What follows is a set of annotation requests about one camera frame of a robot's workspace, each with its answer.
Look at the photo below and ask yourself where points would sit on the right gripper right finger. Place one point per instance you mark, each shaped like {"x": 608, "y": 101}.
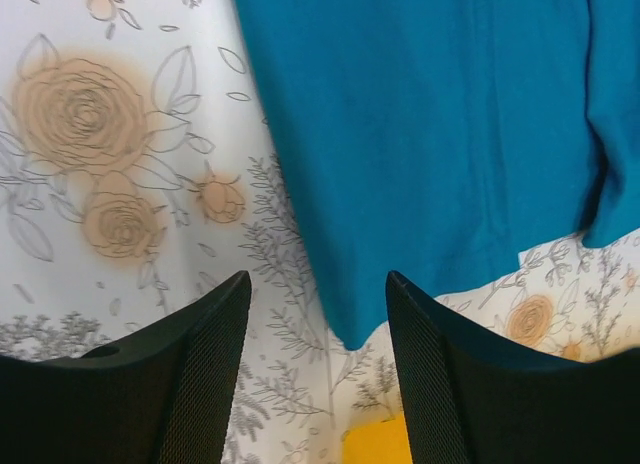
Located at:
{"x": 470, "y": 395}

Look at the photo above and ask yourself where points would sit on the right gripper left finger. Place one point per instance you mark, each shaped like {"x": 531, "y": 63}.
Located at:
{"x": 162, "y": 394}

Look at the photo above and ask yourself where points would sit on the blue t shirt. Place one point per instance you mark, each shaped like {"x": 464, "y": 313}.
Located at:
{"x": 441, "y": 138}

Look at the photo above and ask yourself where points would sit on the yellow plastic bin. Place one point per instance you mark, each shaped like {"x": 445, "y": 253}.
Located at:
{"x": 382, "y": 442}

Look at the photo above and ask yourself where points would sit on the floral table mat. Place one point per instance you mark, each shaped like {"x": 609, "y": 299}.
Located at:
{"x": 138, "y": 173}

